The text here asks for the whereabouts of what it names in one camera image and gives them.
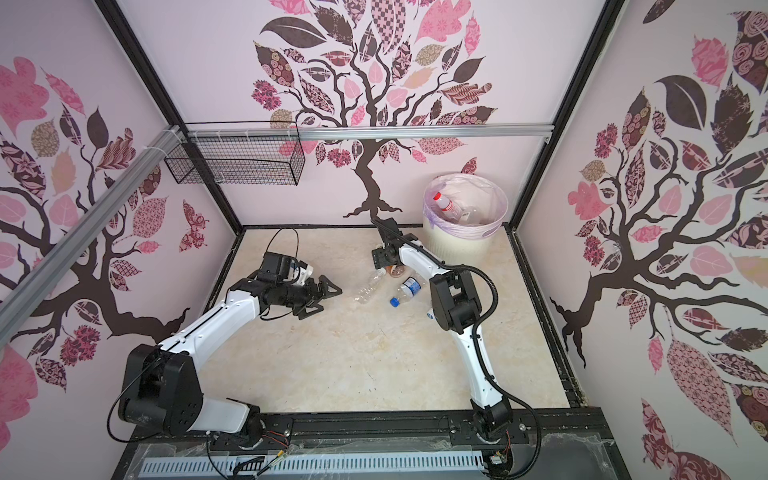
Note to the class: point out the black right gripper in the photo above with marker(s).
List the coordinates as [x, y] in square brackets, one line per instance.
[380, 258]

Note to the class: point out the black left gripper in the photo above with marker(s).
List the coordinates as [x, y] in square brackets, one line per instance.
[312, 295]

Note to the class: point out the tall clear bottle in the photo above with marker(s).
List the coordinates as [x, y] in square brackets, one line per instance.
[371, 285]

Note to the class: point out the white bottle red cap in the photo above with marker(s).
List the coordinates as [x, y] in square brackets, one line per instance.
[448, 209]

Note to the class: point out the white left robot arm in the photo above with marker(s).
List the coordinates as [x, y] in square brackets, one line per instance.
[161, 389]

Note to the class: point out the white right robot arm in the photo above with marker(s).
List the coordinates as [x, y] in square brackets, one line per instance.
[456, 307]

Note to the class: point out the white bin purple bag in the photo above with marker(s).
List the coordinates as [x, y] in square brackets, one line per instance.
[485, 207]

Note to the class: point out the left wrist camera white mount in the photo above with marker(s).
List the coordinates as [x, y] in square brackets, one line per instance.
[301, 272]

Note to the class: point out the aluminium rail back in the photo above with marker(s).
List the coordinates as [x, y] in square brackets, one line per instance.
[384, 131]

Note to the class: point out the aluminium rail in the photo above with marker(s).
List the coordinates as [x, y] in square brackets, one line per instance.
[384, 131]
[24, 299]

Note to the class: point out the black wire basket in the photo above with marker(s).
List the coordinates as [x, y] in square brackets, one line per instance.
[239, 153]

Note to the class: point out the white slotted cable duct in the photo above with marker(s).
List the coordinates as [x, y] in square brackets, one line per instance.
[311, 465]

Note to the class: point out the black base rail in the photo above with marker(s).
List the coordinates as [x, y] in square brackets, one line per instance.
[457, 427]

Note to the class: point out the aluminium rail left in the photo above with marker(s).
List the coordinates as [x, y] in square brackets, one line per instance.
[24, 299]

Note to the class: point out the black right corner post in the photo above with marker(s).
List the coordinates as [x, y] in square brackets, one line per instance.
[608, 18]

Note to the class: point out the black corner frame post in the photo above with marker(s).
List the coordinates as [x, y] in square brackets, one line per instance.
[123, 32]

